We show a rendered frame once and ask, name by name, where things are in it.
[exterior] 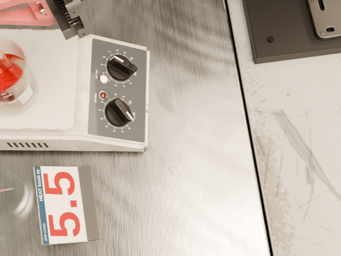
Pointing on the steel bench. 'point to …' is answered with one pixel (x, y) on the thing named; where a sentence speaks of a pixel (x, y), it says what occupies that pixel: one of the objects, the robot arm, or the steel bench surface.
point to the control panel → (117, 92)
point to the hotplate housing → (5, 137)
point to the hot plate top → (48, 80)
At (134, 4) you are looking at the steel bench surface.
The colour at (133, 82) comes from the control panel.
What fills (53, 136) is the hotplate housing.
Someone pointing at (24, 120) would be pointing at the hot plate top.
